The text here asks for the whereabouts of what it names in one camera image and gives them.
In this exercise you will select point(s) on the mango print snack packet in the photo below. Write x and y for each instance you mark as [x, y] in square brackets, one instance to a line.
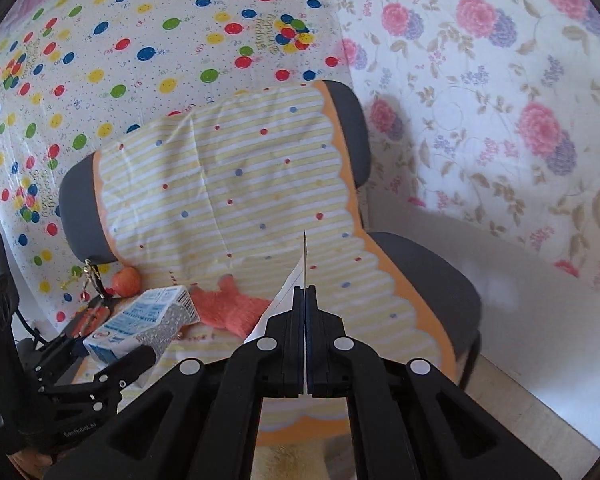
[282, 300]

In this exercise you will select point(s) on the red apple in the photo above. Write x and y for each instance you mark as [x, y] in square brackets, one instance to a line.
[126, 281]

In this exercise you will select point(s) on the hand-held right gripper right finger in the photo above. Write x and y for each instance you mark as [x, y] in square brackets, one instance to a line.
[317, 350]

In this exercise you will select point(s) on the yellow fleece clothing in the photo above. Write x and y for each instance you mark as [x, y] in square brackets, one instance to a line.
[300, 460]

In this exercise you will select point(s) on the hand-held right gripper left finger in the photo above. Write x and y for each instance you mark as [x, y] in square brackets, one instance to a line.
[292, 350]

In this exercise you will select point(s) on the balloon print cloth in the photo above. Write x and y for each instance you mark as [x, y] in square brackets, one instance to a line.
[130, 35]

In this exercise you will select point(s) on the yellow striped dotted blanket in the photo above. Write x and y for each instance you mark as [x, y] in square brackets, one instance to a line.
[255, 185]

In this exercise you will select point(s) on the floral print cloth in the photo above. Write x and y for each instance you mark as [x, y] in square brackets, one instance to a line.
[480, 110]

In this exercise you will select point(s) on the grey chair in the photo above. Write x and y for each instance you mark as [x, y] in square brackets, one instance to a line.
[430, 280]

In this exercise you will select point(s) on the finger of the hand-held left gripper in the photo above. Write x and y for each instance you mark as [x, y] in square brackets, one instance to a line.
[55, 355]
[130, 362]

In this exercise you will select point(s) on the blue and white milk carton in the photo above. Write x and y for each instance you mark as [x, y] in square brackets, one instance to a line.
[145, 310]

